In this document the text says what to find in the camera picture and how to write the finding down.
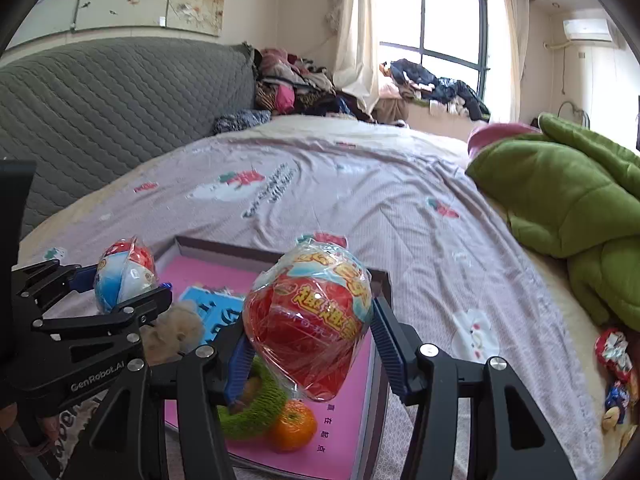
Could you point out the red wrapped candy toy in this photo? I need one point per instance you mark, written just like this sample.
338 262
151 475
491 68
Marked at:
614 352

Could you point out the cream curtain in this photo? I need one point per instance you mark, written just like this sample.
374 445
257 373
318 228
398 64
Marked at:
507 50
355 25

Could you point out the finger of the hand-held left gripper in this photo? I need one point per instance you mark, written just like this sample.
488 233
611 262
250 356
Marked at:
135 307
60 277

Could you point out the small doll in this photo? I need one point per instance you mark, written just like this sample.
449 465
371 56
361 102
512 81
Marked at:
616 405

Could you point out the cream scrunchie with black trim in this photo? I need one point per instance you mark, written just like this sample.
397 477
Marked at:
175 330

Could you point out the pile of dark clothes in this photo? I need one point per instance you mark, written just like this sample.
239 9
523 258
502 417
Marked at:
440 87

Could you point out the pile of mixed clothes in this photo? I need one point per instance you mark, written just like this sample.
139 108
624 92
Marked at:
295 90

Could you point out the grey quilted headboard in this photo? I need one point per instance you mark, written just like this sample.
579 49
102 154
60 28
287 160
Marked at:
100 110

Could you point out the pink pillow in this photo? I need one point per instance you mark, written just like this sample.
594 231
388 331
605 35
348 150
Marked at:
482 137

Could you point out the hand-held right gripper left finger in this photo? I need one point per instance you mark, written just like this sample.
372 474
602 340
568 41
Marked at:
239 370

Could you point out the pink children's book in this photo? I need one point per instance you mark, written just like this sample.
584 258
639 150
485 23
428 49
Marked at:
340 435

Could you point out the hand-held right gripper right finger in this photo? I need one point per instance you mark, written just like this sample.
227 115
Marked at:
392 350

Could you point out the green fleece blanket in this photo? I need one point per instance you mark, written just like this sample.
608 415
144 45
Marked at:
565 200

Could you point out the dark floral cloth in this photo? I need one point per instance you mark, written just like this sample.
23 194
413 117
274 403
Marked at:
242 121

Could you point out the white air conditioner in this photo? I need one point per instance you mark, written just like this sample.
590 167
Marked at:
587 30

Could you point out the orange mandarin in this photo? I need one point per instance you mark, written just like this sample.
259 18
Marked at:
295 427

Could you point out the dark framed window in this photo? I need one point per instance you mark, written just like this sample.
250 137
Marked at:
430 25

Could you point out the grey cardboard box tray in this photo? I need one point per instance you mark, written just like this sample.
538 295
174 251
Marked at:
225 250

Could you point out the strawberry printed bed sheet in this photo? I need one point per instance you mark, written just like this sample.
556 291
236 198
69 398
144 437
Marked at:
375 200

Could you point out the red toy egg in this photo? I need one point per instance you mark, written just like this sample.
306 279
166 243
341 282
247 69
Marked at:
305 325

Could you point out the blue toy egg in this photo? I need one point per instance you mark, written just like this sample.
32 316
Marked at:
120 280

